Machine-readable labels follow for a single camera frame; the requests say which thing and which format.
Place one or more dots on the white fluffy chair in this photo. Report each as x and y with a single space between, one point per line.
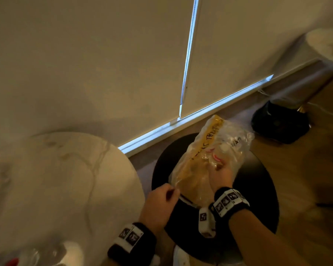
327 44

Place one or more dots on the person's right forearm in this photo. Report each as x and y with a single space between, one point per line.
269 243

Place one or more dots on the black bag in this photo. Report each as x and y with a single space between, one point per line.
280 123

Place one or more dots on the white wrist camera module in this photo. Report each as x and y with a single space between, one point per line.
206 222

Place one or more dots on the person's left hand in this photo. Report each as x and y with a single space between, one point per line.
155 207

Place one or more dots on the clear plastic bag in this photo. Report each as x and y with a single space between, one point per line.
199 168

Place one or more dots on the person's right fingers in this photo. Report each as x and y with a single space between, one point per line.
221 166

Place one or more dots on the small red object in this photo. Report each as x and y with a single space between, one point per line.
12 262

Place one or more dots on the white shoe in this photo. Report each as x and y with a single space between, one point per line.
181 256

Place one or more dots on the clear plastic wrapper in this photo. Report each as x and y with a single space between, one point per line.
41 256

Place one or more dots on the black marker wristband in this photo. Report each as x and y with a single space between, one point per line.
131 242
229 202

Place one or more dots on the white marble round table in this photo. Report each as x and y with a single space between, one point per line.
58 191

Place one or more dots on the person's right hand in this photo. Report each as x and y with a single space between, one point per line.
221 177

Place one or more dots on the person's left fingers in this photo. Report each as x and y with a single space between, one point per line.
170 192

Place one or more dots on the beige roller blind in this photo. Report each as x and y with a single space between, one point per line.
238 44
86 60

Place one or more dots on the black round side table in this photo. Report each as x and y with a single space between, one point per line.
255 191

